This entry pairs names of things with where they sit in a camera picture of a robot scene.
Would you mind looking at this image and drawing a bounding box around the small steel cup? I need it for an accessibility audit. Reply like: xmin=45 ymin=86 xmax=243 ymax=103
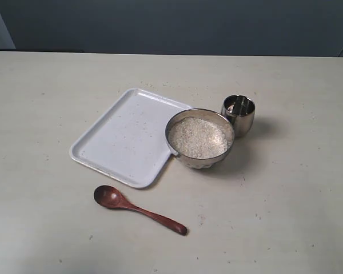
xmin=221 ymin=94 xmax=255 ymax=138

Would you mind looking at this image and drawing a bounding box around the dark red wooden spoon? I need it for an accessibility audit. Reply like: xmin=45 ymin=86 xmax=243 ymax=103
xmin=93 ymin=185 xmax=188 ymax=236

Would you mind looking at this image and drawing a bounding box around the steel bowl of rice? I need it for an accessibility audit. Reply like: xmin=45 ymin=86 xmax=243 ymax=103
xmin=165 ymin=108 xmax=235 ymax=169

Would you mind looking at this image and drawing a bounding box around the white rectangular plastic tray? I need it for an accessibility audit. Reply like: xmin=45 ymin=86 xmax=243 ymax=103
xmin=69 ymin=88 xmax=190 ymax=189

